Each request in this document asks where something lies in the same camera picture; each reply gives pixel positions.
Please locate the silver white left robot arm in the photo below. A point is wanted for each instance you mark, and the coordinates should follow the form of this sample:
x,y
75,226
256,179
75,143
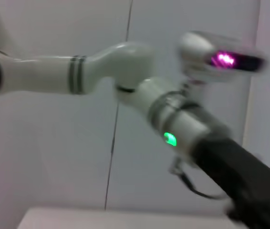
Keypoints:
x,y
42,74

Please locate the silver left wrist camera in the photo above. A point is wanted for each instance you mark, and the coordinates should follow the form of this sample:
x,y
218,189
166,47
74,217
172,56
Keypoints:
x,y
197,52

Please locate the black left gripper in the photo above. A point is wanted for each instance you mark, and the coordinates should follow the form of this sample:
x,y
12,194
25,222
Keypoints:
x,y
252,188

